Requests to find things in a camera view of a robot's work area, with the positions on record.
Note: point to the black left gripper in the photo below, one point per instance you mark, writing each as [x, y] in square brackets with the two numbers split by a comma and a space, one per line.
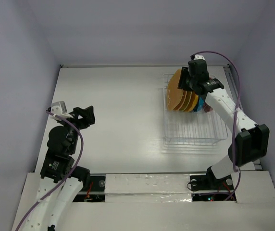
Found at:
[88, 117]

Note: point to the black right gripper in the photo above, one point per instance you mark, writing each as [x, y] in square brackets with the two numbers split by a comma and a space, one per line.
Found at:
[184, 80]

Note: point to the square woven bamboo tray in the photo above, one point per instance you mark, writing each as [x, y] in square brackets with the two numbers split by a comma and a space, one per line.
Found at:
[175, 96]

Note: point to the blue polka dot plate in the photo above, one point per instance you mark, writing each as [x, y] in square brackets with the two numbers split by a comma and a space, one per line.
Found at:
[199, 105]

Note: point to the round green-rimmed bamboo tray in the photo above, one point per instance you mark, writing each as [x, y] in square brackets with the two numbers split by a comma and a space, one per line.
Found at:
[190, 103]

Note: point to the yellow polka dot plate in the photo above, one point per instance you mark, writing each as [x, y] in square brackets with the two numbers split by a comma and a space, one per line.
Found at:
[194, 102]

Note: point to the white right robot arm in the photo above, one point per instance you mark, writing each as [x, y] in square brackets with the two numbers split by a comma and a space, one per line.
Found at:
[249, 139]

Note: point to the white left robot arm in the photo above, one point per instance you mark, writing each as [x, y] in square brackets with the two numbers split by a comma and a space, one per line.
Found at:
[60, 178]

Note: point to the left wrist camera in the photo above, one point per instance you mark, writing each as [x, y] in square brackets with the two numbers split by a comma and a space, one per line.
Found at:
[58, 108]

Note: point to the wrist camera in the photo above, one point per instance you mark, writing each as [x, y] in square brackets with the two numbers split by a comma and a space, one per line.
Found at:
[197, 57]
[58, 108]

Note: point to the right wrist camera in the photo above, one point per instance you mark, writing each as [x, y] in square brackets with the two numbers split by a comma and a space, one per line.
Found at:
[197, 57]

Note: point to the white wire dish rack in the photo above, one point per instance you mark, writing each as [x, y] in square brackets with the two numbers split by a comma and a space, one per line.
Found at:
[191, 128]

